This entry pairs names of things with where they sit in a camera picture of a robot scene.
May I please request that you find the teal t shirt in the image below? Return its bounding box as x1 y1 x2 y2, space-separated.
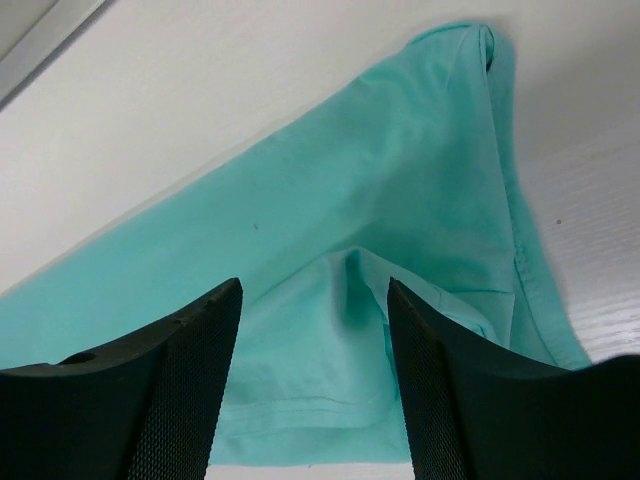
1 23 589 467

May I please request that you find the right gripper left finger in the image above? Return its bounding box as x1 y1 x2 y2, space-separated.
1 278 243 479

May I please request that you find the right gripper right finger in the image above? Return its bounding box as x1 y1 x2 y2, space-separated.
387 280 639 479

